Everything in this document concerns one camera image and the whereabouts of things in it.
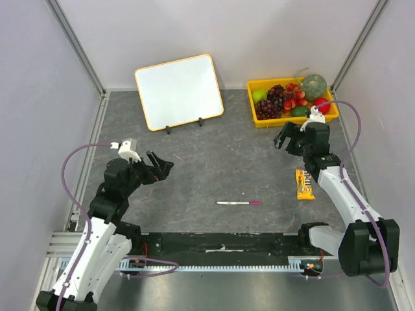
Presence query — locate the dark purple grape bunch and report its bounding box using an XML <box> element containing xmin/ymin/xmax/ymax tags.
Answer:
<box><xmin>254</xmin><ymin>99</ymin><xmax>283</xmax><ymax>121</ymax></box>

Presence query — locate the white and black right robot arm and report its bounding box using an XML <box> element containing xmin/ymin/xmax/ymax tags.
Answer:
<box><xmin>274</xmin><ymin>122</ymin><xmax>400</xmax><ymax>277</ymax></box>

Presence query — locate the light blue slotted cable duct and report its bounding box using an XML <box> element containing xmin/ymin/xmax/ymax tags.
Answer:
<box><xmin>116</xmin><ymin>257</ymin><xmax>323</xmax><ymax>273</ymax></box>

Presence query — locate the white marker with purple cap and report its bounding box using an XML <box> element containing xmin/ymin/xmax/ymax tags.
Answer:
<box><xmin>216</xmin><ymin>201</ymin><xmax>261</xmax><ymax>205</ymax></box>

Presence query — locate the right aluminium frame post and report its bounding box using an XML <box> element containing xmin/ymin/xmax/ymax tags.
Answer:
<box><xmin>330</xmin><ymin>0</ymin><xmax>390</xmax><ymax>95</ymax></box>

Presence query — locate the yellow plastic fruit tray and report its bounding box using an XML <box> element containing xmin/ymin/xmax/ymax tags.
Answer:
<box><xmin>246</xmin><ymin>77</ymin><xmax>339</xmax><ymax>128</ymax></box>

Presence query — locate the orange framed whiteboard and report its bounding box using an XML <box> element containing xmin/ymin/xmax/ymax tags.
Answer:
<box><xmin>134</xmin><ymin>54</ymin><xmax>224</xmax><ymax>132</ymax></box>

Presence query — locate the green netted melon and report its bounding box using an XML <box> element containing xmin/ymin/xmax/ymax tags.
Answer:
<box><xmin>301</xmin><ymin>74</ymin><xmax>327</xmax><ymax>102</ymax></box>

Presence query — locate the green apple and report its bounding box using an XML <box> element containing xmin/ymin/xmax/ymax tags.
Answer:
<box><xmin>252</xmin><ymin>89</ymin><xmax>267</xmax><ymax>103</ymax></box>

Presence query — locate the red apple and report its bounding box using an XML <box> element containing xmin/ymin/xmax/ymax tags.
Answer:
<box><xmin>313</xmin><ymin>97</ymin><xmax>331</xmax><ymax>115</ymax></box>

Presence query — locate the yellow candy packet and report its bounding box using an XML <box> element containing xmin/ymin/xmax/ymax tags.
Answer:
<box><xmin>296</xmin><ymin>169</ymin><xmax>315</xmax><ymax>200</ymax></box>

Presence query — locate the left aluminium floor rail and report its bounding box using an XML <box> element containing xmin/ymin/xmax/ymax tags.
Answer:
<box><xmin>64</xmin><ymin>93</ymin><xmax>110</xmax><ymax>232</ymax></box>

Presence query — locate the dark red grape bunch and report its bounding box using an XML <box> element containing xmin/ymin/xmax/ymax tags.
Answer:
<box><xmin>267</xmin><ymin>84</ymin><xmax>285</xmax><ymax>101</ymax></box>

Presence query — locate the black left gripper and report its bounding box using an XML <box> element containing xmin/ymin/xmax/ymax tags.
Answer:
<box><xmin>122</xmin><ymin>150</ymin><xmax>173</xmax><ymax>196</ymax></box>

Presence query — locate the left aluminium frame post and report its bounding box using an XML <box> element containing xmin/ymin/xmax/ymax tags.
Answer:
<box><xmin>45</xmin><ymin>0</ymin><xmax>106</xmax><ymax>97</ymax></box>

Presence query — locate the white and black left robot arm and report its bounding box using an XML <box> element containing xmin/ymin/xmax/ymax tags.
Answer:
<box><xmin>36</xmin><ymin>152</ymin><xmax>174</xmax><ymax>310</ymax></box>

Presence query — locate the red cherry cluster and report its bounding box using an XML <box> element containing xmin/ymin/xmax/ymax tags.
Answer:
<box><xmin>283</xmin><ymin>83</ymin><xmax>311</xmax><ymax>117</ymax></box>

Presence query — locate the aluminium frame post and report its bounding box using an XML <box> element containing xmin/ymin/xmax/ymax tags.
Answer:
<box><xmin>45</xmin><ymin>0</ymin><xmax>106</xmax><ymax>97</ymax></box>
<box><xmin>330</xmin><ymin>0</ymin><xmax>390</xmax><ymax>95</ymax></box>

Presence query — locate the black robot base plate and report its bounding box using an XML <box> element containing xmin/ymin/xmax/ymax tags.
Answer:
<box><xmin>123</xmin><ymin>233</ymin><xmax>321</xmax><ymax>267</ymax></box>

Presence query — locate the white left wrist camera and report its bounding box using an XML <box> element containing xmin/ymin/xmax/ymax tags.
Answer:
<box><xmin>110</xmin><ymin>138</ymin><xmax>141</xmax><ymax>163</ymax></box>

